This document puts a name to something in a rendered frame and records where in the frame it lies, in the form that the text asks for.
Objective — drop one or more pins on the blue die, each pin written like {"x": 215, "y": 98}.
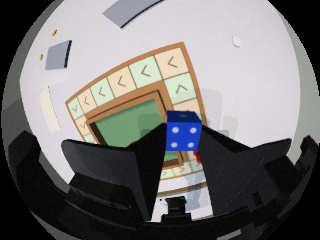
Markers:
{"x": 183, "y": 131}

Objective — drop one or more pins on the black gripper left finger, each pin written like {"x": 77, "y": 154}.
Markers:
{"x": 137, "y": 166}

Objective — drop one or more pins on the red pawn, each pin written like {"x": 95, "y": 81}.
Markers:
{"x": 197, "y": 156}

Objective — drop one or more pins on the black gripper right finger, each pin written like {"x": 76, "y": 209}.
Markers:
{"x": 229, "y": 167}

